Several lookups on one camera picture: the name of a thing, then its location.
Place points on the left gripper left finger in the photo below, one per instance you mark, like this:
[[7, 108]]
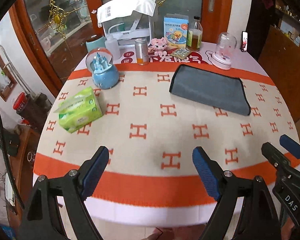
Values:
[[41, 217]]

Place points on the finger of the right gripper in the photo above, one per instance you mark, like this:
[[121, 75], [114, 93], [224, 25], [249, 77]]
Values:
[[290, 145], [275, 157]]

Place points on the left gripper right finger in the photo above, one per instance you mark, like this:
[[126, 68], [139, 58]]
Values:
[[258, 218]]

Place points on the purple and grey towel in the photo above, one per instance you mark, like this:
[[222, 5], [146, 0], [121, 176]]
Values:
[[212, 89]]

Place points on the green tissue pack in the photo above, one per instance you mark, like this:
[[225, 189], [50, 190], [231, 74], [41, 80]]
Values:
[[79, 110]]

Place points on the red lidded jar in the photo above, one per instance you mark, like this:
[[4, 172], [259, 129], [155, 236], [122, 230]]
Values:
[[20, 101]]

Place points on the smartphone on stand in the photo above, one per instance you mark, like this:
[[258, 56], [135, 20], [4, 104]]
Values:
[[244, 41]]

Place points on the glass dome pink base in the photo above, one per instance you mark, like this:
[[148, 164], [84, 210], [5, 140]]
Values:
[[225, 47]]

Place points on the orange H-pattern blanket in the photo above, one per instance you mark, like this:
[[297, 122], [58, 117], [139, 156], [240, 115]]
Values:
[[151, 133]]

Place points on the blister pill pack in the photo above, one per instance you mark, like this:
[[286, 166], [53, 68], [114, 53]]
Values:
[[180, 53]]

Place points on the oil bottle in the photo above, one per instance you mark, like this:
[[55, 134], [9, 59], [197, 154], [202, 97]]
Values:
[[194, 34]]

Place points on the pink toy figure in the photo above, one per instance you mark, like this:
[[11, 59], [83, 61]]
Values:
[[159, 46]]

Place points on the blue castle snow globe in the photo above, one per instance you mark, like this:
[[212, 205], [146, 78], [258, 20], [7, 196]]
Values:
[[99, 62]]

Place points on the yellow duck box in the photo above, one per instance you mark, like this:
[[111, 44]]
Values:
[[175, 30]]

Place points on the silver metal can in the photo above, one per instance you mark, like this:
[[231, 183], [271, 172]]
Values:
[[141, 49]]

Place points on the teal cup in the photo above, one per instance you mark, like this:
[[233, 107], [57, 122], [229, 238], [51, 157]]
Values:
[[95, 41]]

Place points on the white plastic bottle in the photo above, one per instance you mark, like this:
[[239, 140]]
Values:
[[113, 46]]

